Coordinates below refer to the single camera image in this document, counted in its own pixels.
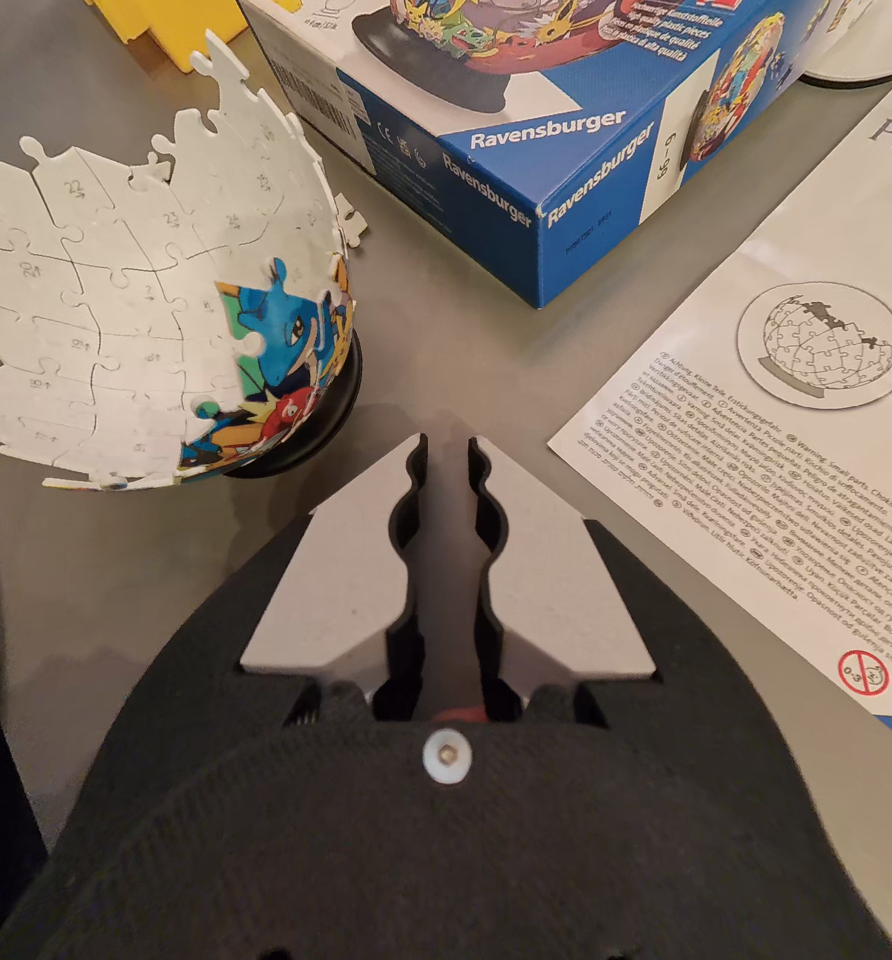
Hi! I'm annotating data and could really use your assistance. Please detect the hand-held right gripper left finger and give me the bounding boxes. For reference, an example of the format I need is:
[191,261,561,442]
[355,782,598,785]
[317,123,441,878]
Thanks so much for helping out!
[239,432,429,706]

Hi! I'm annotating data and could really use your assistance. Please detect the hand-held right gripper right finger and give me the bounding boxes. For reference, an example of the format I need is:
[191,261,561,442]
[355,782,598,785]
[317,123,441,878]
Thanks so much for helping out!
[467,436,657,685]

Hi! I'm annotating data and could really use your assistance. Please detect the black round ball stand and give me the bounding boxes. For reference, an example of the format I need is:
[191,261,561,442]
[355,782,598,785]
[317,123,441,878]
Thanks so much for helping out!
[224,330,364,480]

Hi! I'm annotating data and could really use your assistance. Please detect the partly built puzzle ball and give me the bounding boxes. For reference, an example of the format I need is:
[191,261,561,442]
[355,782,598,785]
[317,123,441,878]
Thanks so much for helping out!
[0,28,369,492]

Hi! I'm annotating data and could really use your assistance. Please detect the white puzzle pieces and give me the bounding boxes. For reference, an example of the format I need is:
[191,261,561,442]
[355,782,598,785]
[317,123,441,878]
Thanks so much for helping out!
[337,193,369,249]

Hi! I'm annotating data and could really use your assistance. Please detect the yellow plastic bin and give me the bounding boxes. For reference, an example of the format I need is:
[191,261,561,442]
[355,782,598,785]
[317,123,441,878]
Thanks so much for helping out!
[89,0,248,75]

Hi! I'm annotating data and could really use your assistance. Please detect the blue puzzle box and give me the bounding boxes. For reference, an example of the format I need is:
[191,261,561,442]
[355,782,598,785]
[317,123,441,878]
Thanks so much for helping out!
[237,0,840,310]

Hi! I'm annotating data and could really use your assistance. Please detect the printed instruction sheet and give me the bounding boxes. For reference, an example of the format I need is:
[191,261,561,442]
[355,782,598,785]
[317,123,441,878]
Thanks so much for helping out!
[548,67,892,759]

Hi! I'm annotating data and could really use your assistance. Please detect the white round base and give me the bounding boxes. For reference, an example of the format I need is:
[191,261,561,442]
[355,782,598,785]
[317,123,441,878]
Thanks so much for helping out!
[798,0,892,90]

